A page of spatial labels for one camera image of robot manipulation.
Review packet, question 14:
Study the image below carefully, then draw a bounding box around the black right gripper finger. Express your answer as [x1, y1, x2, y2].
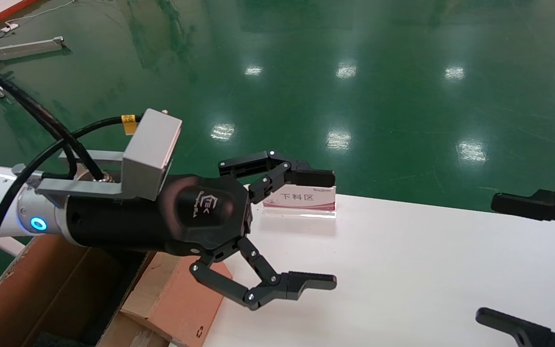
[492, 189, 555, 241]
[476, 307, 555, 347]

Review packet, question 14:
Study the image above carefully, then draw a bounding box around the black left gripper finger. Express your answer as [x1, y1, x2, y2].
[218, 150, 336, 205]
[190, 235, 337, 310]

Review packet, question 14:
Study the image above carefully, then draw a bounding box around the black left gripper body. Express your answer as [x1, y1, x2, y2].
[63, 174, 254, 257]

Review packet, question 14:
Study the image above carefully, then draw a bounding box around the small cardboard box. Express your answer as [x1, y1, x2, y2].
[121, 251, 233, 347]

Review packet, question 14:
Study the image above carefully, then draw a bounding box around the large cardboard box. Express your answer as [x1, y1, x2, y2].
[0, 234, 170, 347]

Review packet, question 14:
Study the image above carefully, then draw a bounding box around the acrylic sign with Chinese text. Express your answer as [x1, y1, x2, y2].
[262, 186, 337, 220]

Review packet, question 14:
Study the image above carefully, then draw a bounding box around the white pipe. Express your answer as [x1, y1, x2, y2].
[0, 235, 26, 257]

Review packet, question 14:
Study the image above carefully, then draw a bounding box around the black foam padding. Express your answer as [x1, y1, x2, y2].
[32, 330, 97, 347]

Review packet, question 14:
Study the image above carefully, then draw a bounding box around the long grey metal bar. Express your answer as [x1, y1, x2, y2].
[0, 36, 65, 63]

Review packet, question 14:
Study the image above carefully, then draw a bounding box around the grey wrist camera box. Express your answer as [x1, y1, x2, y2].
[12, 108, 183, 200]

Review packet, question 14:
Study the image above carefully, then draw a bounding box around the black cable with yellow tag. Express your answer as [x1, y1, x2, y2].
[0, 114, 143, 280]

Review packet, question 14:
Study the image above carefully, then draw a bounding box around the thin white cable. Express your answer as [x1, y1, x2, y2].
[10, 0, 78, 27]

